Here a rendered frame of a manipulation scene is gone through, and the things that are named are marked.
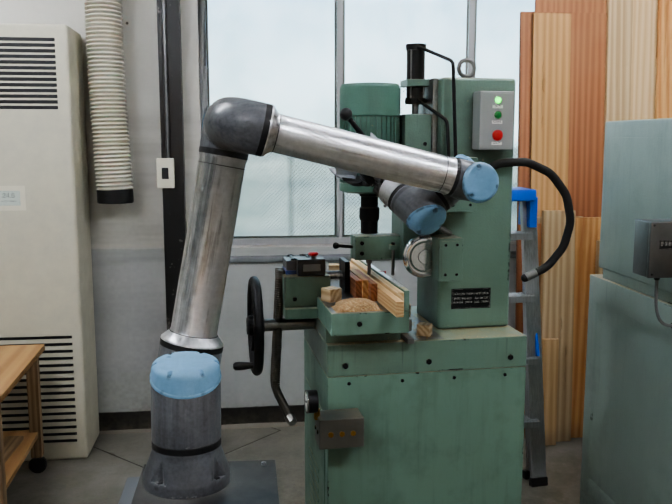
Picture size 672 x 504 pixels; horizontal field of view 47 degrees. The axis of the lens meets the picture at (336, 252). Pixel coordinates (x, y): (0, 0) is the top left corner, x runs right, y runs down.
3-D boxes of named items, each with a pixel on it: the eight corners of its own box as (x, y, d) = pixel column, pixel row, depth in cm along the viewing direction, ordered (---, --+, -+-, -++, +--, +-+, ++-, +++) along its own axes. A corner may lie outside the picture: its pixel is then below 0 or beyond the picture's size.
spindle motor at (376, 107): (334, 190, 234) (334, 85, 230) (391, 190, 237) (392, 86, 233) (345, 194, 217) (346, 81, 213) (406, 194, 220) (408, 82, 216)
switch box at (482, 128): (471, 149, 220) (472, 92, 217) (504, 149, 221) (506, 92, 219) (479, 149, 214) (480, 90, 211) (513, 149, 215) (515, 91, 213)
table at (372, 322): (271, 293, 259) (271, 275, 258) (360, 290, 264) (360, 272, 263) (295, 338, 200) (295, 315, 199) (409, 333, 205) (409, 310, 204)
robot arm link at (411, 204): (453, 220, 192) (423, 246, 192) (422, 193, 200) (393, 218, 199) (444, 199, 185) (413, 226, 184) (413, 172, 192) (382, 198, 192)
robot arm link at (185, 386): (149, 452, 161) (147, 370, 159) (152, 424, 177) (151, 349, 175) (223, 447, 164) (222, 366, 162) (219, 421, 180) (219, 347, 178)
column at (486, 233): (415, 313, 247) (419, 82, 237) (481, 310, 251) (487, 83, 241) (437, 329, 225) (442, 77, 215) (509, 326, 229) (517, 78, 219)
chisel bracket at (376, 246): (350, 261, 233) (350, 233, 231) (395, 260, 235) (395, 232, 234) (355, 265, 225) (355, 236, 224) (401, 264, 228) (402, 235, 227)
